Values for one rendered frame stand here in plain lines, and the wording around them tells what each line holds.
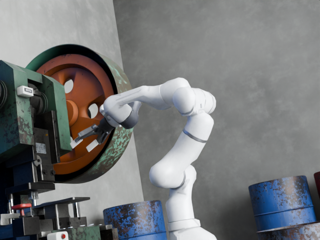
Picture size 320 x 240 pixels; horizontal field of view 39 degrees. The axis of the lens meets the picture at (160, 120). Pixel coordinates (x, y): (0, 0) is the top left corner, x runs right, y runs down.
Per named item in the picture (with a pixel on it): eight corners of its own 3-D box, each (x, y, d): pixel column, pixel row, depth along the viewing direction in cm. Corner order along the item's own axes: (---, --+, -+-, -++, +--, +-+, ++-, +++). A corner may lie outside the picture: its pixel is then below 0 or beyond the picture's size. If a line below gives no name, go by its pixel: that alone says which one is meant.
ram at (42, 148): (61, 181, 230) (54, 125, 237) (40, 180, 216) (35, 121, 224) (34, 187, 237) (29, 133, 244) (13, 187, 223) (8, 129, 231)
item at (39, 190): (57, 194, 233) (55, 183, 234) (29, 194, 215) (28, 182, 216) (33, 199, 239) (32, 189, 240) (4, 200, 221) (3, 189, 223)
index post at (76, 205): (81, 216, 235) (79, 198, 237) (77, 217, 232) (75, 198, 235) (76, 217, 236) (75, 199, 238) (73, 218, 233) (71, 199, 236)
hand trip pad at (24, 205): (34, 221, 186) (32, 203, 188) (24, 222, 181) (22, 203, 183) (21, 224, 189) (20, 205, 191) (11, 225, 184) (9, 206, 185)
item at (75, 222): (88, 228, 236) (86, 216, 237) (26, 234, 196) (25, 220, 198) (43, 236, 248) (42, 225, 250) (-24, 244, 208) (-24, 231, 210)
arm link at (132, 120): (112, 123, 210) (127, 136, 214) (133, 105, 207) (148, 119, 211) (111, 105, 225) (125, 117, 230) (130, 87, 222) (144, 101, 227)
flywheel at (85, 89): (95, 39, 291) (23, 113, 309) (75, 29, 273) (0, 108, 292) (155, 124, 262) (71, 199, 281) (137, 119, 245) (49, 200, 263)
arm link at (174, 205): (208, 216, 196) (198, 160, 202) (184, 219, 181) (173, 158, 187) (188, 220, 202) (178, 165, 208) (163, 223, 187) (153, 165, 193)
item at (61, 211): (94, 224, 216) (91, 195, 220) (76, 225, 204) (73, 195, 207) (53, 232, 227) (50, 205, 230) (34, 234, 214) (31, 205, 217)
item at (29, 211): (52, 215, 229) (51, 205, 230) (31, 215, 216) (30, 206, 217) (38, 217, 233) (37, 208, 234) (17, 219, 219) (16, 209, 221)
